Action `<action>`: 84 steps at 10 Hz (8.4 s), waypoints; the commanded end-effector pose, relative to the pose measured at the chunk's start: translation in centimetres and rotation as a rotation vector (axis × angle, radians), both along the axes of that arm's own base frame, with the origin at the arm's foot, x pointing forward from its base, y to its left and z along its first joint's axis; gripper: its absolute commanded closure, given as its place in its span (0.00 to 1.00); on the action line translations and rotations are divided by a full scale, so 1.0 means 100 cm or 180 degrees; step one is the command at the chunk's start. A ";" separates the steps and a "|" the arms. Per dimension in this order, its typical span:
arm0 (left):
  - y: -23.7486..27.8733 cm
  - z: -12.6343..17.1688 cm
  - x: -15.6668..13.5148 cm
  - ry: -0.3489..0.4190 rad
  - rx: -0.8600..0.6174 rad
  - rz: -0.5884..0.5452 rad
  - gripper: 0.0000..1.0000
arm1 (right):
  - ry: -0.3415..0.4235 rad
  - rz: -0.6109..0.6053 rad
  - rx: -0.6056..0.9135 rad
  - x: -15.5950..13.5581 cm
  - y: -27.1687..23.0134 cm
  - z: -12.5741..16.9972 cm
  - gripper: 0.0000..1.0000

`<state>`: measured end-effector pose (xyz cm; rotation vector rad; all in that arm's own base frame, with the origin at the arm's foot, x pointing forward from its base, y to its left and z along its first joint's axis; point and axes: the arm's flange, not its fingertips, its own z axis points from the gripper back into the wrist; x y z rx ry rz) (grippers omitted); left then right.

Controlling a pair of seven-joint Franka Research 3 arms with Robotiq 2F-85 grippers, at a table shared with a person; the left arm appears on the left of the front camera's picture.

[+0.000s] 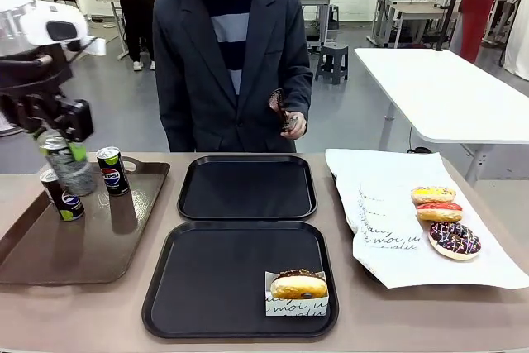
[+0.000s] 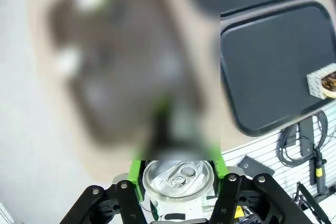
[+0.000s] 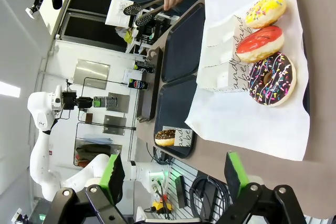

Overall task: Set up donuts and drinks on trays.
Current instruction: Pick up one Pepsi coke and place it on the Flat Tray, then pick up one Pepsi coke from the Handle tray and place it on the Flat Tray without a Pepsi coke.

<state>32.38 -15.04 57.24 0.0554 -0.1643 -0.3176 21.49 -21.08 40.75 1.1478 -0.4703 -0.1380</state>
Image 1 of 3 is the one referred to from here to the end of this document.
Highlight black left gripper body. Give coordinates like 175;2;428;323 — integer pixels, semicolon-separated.
0;88;69;140

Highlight black Pepsi can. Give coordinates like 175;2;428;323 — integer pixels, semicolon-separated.
95;146;127;198
39;131;99;198
39;169;86;222

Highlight dark metal tongs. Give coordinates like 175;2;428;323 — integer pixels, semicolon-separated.
267;88;303;136

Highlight person's left forearm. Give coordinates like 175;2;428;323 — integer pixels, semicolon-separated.
266;34;314;122

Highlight person's right forearm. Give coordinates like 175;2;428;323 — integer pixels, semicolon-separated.
151;38;198;153

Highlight person's left hand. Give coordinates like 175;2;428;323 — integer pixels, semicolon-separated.
279;110;308;140

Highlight grey workbench table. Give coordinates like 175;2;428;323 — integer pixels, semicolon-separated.
95;0;130;61

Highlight person in dark blazer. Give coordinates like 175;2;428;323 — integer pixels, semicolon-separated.
151;0;314;154

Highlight small black serving tray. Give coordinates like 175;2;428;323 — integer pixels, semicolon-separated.
177;155;319;222

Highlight large black serving tray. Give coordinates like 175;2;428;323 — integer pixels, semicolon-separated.
141;220;341;340

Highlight chocolate topped donut with nuts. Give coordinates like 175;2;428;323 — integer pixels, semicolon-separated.
269;268;329;301

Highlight chocolate donut in paper box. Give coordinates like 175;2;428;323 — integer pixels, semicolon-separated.
264;270;331;318

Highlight grey plastic stool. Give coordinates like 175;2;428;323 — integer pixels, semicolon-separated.
314;43;350;86

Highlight grey workbench with tray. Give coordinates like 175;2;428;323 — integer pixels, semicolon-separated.
295;0;341;53

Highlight stack of flat paper boxes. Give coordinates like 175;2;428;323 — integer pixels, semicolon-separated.
355;180;419;251

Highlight white paper tray liner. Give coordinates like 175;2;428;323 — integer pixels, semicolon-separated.
324;148;529;291

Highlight yellow glazed donut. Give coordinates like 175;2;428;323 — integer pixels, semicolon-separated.
410;185;458;207

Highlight white lab workbench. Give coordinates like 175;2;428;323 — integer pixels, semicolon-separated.
369;0;460;49

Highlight red glazed donut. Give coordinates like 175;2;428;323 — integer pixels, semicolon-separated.
415;201;464;223

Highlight white folding table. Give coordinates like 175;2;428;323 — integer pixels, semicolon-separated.
353;46;529;188

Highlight chocolate donut with sprinkles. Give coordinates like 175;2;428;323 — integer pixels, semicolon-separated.
427;221;483;262

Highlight black stand pole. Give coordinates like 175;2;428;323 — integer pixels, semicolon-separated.
431;0;470;53

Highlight person in red apron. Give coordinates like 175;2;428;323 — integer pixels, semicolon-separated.
447;0;502;64

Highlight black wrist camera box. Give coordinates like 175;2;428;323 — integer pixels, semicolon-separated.
57;98;95;144

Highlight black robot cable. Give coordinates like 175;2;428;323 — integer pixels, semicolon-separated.
0;36;99;94

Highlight brown plastic tray with handles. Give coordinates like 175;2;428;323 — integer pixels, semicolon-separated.
0;155;172;287

